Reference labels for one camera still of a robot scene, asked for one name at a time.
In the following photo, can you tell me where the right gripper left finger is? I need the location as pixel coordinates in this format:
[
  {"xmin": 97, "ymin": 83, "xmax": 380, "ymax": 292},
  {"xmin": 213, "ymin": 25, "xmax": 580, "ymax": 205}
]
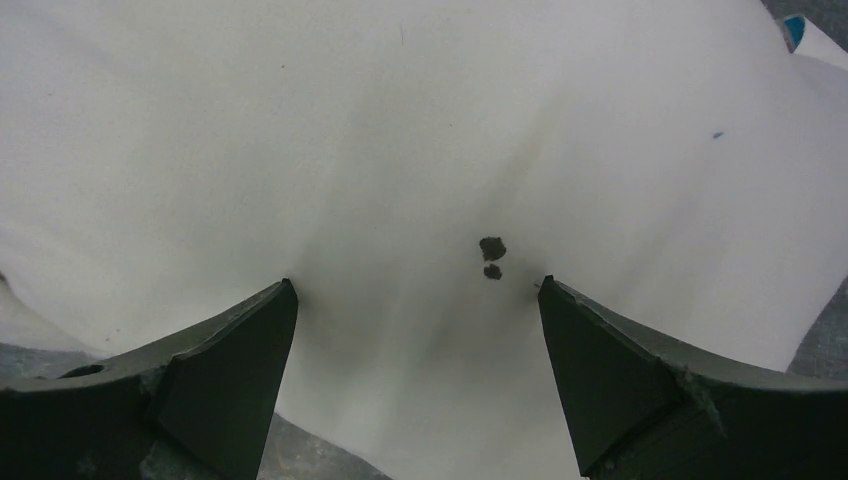
[{"xmin": 1, "ymin": 280, "xmax": 298, "ymax": 479}]

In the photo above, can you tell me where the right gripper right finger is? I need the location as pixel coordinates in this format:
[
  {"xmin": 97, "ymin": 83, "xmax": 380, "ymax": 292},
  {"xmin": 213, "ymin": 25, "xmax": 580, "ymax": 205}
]
[{"xmin": 537, "ymin": 276, "xmax": 847, "ymax": 480}]

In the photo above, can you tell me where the white pillow insert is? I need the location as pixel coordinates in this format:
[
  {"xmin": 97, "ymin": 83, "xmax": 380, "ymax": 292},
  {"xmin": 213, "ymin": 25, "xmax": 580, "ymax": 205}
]
[{"xmin": 1, "ymin": 1, "xmax": 847, "ymax": 479}]

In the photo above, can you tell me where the white pillowcase with blue ruffle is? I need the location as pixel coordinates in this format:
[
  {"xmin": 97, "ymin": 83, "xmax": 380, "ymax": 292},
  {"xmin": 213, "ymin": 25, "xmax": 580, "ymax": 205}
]
[{"xmin": 777, "ymin": 14, "xmax": 847, "ymax": 70}]

